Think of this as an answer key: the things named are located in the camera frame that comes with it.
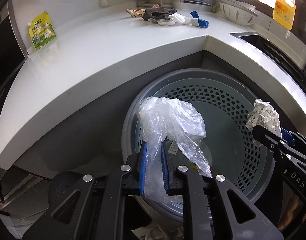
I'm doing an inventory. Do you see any white rag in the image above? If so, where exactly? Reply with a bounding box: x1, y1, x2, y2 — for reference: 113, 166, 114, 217
168, 14, 192, 27

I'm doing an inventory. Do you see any grey rag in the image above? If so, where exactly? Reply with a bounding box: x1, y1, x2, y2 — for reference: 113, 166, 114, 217
142, 7, 177, 27

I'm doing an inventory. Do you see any yellow oil bottle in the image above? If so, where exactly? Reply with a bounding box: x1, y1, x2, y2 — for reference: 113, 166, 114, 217
272, 0, 296, 30

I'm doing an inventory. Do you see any white patterned bowl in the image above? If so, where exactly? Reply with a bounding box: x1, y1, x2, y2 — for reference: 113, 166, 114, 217
219, 0, 260, 25

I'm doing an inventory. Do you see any person's right forearm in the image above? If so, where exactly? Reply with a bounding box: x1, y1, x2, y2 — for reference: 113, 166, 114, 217
278, 190, 306, 233

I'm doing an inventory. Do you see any grey perforated bin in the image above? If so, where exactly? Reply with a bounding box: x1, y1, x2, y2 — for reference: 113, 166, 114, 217
121, 68, 281, 224

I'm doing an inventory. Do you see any translucent plastic bag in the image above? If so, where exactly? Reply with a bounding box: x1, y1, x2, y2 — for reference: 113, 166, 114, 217
137, 96, 213, 204

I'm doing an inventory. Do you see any yellow green refill pouch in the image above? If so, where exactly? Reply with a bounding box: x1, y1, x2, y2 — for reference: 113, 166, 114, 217
28, 11, 57, 50

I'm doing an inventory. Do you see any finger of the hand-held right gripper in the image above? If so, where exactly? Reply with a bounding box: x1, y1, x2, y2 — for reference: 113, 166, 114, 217
280, 127, 298, 147
252, 124, 289, 156

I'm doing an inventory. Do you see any white plastic container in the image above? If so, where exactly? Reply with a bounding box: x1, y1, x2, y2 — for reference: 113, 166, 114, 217
138, 217, 183, 240

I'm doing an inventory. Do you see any kitchen sink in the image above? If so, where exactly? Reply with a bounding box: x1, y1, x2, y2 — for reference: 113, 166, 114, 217
229, 31, 306, 80

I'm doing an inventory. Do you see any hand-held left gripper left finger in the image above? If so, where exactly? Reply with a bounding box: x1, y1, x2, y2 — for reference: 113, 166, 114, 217
22, 142, 148, 240

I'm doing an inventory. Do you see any red white snack wrapper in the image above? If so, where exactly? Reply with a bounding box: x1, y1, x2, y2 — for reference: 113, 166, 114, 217
126, 4, 162, 18

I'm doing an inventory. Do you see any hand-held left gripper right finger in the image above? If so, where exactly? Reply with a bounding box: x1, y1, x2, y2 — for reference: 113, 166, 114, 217
161, 141, 286, 240

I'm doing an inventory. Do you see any patterned paper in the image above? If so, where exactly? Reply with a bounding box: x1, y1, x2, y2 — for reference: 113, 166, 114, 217
245, 99, 282, 147

